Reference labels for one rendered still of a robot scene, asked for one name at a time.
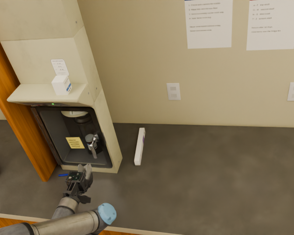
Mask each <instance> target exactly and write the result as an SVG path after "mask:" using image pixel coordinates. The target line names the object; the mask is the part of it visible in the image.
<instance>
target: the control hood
mask: <svg viewBox="0 0 294 235"><path fill-rule="evenodd" d="M71 86H72V88H71V90H70V92H69V94H68V95H56V93H55V91H54V88H53V86H52V84H20V85H19V86H18V88H17V89H16V90H15V91H14V92H13V93H12V94H11V95H10V97H9V98H8V99H7V101H8V102H12V103H16V104H22V103H61V104H66V105H70V106H92V105H93V103H94V101H93V98H92V95H91V91H90V88H89V85H88V84H87V83H71ZM23 105H28V104H23Z"/></svg>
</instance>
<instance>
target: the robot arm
mask: <svg viewBox="0 0 294 235"><path fill-rule="evenodd" d="M92 182H93V174H92V167H91V165H90V164H86V165H85V166H84V167H83V166H82V165H81V164H79V165H78V172H71V171H69V173H68V175H67V177H66V179H65V183H66V185H67V189H66V190H64V191H63V197H62V199H61V200H60V202H59V204H58V206H57V208H56V210H55V212H54V214H53V216H52V218H51V220H47V221H42V222H38V223H34V224H29V223H27V222H22V223H18V224H14V225H10V226H6V227H2V228H0V235H98V234H99V233H100V232H102V231H103V230H104V229H105V228H106V227H107V226H109V225H111V223H112V222H113V221H114V220H115V219H116V216H117V214H116V211H115V209H114V207H113V206H112V205H111V204H109V203H103V204H102V205H100V206H99V207H98V208H97V209H94V210H90V211H85V212H81V213H77V214H76V211H77V208H78V206H79V203H80V202H81V203H82V204H86V203H90V202H91V197H87V196H86V195H83V196H81V195H82V194H84V193H85V192H87V190H88V188H89V187H90V186H91V184H92Z"/></svg>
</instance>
